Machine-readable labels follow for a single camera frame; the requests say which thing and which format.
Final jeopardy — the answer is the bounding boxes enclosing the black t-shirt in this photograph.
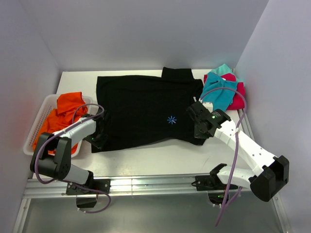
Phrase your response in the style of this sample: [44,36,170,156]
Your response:
[91,67,205,153]

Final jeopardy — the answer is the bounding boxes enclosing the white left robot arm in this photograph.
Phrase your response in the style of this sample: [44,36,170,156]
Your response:
[30,113,107,194]

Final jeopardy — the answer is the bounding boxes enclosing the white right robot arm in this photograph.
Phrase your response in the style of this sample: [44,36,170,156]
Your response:
[187,101,290,202]

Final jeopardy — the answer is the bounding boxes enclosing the teal shirt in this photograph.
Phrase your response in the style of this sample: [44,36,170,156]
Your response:
[200,72,238,111]

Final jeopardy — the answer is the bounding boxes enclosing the magenta shirt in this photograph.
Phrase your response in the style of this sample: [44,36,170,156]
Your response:
[204,73,245,111]

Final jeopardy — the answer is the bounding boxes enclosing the orange shirt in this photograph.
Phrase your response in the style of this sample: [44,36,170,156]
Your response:
[32,92,88,150]

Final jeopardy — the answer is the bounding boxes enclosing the light turquoise shirt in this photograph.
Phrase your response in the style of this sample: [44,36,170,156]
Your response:
[210,64,234,76]

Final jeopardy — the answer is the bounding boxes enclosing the white plastic basket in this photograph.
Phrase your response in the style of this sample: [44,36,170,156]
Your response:
[23,92,93,156]

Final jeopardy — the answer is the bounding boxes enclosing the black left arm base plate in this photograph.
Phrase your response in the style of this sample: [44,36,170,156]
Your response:
[66,179,111,196]

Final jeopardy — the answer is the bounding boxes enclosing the aluminium rail frame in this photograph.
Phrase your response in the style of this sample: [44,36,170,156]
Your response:
[13,67,292,233]

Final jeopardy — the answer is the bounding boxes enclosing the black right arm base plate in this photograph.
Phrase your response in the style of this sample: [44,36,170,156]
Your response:
[191,175,227,191]

